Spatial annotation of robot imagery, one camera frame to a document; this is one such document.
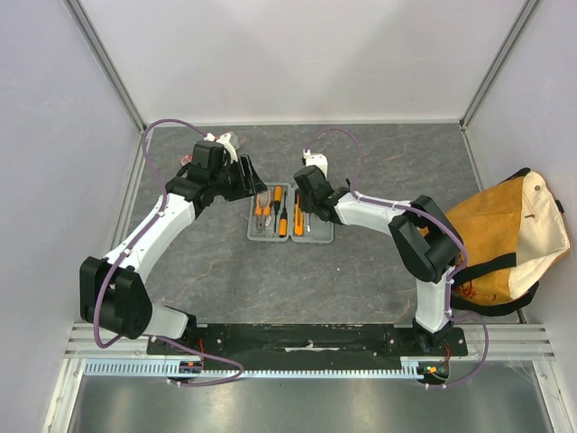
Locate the orange handled small screwdriver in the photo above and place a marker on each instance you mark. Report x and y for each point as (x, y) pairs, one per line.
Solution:
(277, 198)

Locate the grey slotted cable duct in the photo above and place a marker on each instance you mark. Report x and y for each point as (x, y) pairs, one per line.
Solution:
(175, 368)

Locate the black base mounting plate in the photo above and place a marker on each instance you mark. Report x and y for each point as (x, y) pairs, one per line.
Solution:
(257, 358)

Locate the orange red cardboard box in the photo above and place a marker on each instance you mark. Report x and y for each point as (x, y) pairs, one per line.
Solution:
(228, 137)

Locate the orange pliers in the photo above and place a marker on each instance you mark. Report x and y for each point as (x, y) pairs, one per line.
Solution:
(262, 212)

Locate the aluminium frame rail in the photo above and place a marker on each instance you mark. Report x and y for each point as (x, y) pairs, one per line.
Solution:
(466, 341)

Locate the grey plastic tool case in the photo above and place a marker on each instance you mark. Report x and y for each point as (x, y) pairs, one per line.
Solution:
(316, 231)

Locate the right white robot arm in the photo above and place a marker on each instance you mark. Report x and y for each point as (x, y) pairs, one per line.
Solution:
(427, 244)

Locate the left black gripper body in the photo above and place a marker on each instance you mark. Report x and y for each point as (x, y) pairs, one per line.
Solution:
(229, 182)

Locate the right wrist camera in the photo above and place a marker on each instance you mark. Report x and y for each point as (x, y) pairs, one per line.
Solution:
(312, 175)

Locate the orange handled large screwdriver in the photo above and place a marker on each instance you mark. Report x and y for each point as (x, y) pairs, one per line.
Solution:
(283, 220)

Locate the orange utility knife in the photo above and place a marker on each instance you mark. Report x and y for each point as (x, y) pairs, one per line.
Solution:
(298, 217)

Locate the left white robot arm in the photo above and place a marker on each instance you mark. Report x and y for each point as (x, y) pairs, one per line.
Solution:
(112, 289)

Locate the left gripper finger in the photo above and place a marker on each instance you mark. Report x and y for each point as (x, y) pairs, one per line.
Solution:
(257, 186)
(244, 164)

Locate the tan canvas tool bag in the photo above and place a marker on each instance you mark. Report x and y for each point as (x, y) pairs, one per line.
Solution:
(513, 233)

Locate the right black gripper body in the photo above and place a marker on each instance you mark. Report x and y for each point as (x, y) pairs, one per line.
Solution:
(305, 198)

